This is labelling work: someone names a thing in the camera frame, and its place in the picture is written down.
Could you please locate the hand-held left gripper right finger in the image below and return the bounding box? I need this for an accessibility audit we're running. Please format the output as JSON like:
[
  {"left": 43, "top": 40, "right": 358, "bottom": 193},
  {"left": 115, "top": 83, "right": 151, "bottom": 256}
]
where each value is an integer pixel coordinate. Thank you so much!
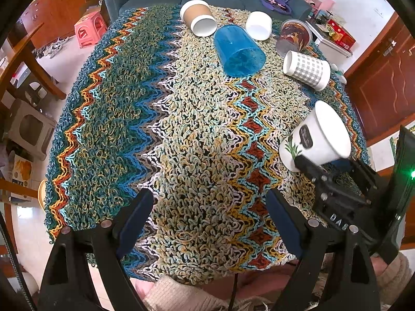
[{"left": 265, "top": 188, "right": 381, "bottom": 311}]

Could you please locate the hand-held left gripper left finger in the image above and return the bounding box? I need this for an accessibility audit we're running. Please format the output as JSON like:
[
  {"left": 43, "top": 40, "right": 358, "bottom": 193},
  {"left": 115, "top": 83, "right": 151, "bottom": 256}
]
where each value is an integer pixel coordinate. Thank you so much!
[{"left": 37, "top": 188, "right": 154, "bottom": 311}]

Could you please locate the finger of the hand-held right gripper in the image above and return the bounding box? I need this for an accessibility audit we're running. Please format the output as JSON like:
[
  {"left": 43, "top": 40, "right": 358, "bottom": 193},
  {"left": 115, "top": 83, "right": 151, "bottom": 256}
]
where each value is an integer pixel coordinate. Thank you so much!
[
  {"left": 294, "top": 154, "right": 329, "bottom": 185},
  {"left": 333, "top": 157, "right": 379, "bottom": 205}
]

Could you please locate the white cup with plant print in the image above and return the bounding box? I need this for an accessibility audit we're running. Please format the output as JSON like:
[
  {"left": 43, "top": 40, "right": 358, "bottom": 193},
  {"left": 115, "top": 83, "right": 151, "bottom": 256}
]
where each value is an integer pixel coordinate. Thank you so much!
[{"left": 279, "top": 100, "right": 352, "bottom": 172}]

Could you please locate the person's right forearm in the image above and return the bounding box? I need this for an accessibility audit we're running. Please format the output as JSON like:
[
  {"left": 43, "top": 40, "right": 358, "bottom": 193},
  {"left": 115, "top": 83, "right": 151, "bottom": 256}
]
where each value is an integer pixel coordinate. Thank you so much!
[{"left": 370, "top": 251, "right": 413, "bottom": 311}]

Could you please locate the grey checked cup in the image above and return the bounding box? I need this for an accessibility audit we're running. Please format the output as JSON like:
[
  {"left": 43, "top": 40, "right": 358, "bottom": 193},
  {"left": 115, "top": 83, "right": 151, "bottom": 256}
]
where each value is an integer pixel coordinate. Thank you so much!
[{"left": 283, "top": 51, "right": 331, "bottom": 91}]

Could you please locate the dark brown printed cup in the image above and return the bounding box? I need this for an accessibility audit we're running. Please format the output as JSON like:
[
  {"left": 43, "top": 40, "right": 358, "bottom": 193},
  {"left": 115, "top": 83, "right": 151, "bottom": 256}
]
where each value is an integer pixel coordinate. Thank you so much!
[{"left": 275, "top": 19, "right": 313, "bottom": 56}]

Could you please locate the blue transparent cup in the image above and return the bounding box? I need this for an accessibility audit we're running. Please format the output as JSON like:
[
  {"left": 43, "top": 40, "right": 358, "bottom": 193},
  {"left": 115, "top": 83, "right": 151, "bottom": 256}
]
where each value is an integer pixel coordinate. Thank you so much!
[{"left": 213, "top": 24, "right": 267, "bottom": 77}]

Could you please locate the plain white cup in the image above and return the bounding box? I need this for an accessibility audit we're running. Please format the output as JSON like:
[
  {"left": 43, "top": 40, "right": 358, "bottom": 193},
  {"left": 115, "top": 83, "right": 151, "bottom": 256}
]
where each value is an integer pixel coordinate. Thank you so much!
[{"left": 245, "top": 11, "right": 273, "bottom": 41}]

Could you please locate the brown paper cup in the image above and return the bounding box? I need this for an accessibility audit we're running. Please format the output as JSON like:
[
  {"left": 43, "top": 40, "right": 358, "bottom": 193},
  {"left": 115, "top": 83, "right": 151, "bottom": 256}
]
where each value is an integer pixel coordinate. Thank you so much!
[{"left": 180, "top": 0, "right": 217, "bottom": 37}]

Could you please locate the person's beige knitted sweater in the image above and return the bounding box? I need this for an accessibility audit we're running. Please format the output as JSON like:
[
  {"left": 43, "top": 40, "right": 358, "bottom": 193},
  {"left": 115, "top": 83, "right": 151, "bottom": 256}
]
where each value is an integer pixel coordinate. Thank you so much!
[{"left": 134, "top": 274, "right": 289, "bottom": 311}]

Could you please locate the wooden door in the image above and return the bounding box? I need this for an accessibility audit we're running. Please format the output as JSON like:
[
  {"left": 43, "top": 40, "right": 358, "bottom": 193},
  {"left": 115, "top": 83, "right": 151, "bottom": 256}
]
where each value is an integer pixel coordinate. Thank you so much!
[{"left": 344, "top": 12, "right": 415, "bottom": 144}]

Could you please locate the zigzag knitted table blanket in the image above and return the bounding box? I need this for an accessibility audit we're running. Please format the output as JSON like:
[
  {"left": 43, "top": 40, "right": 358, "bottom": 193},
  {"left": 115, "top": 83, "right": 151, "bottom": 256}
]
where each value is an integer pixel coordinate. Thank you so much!
[{"left": 44, "top": 3, "right": 372, "bottom": 282}]

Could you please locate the yellow printed box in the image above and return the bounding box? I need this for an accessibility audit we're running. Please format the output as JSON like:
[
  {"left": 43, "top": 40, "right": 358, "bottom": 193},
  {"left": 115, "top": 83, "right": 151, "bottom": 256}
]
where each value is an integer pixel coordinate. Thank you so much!
[{"left": 11, "top": 153, "right": 33, "bottom": 201}]

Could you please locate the small white table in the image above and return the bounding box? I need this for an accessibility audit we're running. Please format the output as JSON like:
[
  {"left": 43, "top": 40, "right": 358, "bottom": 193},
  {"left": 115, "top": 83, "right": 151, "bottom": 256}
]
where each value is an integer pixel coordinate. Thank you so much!
[{"left": 305, "top": 19, "right": 355, "bottom": 59}]

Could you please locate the red printed box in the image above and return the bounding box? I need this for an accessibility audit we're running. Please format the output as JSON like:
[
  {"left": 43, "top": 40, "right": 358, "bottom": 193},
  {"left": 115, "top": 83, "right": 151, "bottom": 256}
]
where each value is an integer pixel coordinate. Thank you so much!
[{"left": 326, "top": 19, "right": 357, "bottom": 51}]

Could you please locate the grey plastic stool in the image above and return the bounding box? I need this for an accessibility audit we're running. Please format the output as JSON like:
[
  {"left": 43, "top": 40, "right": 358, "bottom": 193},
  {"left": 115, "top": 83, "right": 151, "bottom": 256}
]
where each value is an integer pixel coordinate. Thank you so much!
[{"left": 6, "top": 98, "right": 58, "bottom": 161}]

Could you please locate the wooden chair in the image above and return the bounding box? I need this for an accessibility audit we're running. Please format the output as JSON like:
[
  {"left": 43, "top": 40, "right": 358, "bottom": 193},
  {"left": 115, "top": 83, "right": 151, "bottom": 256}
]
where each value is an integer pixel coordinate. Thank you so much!
[{"left": 0, "top": 23, "right": 67, "bottom": 105}]

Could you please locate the pair of shoes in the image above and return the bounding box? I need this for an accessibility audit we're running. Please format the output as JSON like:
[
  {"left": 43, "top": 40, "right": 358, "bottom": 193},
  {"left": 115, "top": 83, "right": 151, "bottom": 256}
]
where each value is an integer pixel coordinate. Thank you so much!
[{"left": 35, "top": 37, "right": 71, "bottom": 59}]

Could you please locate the pink plastic stool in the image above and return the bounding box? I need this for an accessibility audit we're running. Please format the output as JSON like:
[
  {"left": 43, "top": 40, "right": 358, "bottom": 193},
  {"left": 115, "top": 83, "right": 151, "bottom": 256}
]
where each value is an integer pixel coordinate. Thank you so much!
[{"left": 74, "top": 11, "right": 108, "bottom": 49}]

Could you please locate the wooden cabinet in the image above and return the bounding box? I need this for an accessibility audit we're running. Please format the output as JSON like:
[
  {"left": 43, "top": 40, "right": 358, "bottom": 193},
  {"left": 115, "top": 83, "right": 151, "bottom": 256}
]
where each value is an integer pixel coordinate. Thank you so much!
[{"left": 19, "top": 0, "right": 98, "bottom": 50}]

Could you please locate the black cable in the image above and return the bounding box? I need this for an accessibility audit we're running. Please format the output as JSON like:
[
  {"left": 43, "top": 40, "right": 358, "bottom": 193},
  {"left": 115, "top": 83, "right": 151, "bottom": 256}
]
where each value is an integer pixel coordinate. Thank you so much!
[{"left": 228, "top": 274, "right": 239, "bottom": 311}]

